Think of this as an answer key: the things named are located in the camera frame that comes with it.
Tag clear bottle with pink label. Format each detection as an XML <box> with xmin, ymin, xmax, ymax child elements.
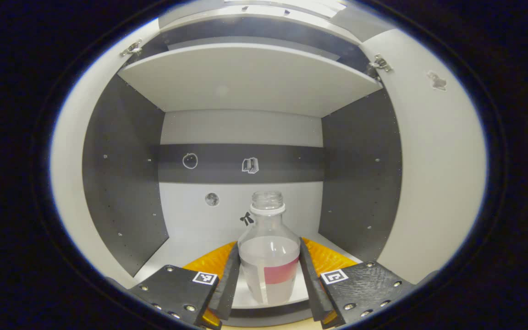
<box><xmin>237</xmin><ymin>191</ymin><xmax>301</xmax><ymax>306</ymax></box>

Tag grey cabinet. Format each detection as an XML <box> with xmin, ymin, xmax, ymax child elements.
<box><xmin>82</xmin><ymin>9</ymin><xmax>403</xmax><ymax>321</ymax></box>

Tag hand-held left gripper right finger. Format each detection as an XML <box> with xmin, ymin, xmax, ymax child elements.
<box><xmin>298</xmin><ymin>237</ymin><xmax>417</xmax><ymax>330</ymax></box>

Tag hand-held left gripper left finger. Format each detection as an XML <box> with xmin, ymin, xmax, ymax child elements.
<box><xmin>128</xmin><ymin>241</ymin><xmax>242</xmax><ymax>330</ymax></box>

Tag grey cabinet drawer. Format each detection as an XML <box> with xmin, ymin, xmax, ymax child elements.
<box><xmin>158</xmin><ymin>0</ymin><xmax>397</xmax><ymax>45</ymax></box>

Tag grey cabinet door square stickers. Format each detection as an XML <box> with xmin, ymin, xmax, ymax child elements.
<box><xmin>359</xmin><ymin>28</ymin><xmax>488</xmax><ymax>285</ymax></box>

